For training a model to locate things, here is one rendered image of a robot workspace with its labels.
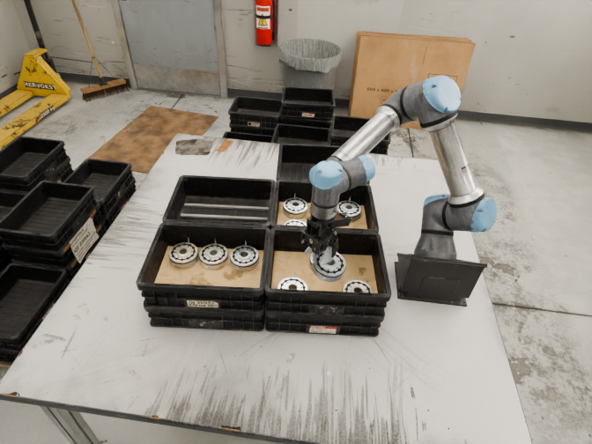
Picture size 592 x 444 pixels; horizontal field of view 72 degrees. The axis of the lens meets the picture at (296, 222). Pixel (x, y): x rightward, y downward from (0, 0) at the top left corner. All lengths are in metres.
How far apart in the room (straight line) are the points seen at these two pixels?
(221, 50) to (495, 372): 3.78
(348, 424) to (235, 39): 3.79
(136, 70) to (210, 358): 3.91
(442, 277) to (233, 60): 3.48
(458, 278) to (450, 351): 0.25
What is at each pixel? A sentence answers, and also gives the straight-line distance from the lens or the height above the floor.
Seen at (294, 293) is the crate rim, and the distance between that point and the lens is 1.28.
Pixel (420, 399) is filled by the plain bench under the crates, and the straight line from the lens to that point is 1.43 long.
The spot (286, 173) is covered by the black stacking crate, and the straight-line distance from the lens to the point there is 1.94.
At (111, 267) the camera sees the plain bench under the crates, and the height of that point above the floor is 0.70.
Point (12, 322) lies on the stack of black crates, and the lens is 2.35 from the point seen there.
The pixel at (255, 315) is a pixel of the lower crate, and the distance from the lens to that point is 1.38.
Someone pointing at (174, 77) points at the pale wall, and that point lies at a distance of 4.78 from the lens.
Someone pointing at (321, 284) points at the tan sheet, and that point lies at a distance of 1.44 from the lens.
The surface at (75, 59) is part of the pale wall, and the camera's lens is 5.28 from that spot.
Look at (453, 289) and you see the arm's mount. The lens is 1.61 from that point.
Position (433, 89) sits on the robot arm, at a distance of 1.33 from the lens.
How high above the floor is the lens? 1.93
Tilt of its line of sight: 41 degrees down
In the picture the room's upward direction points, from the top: 3 degrees clockwise
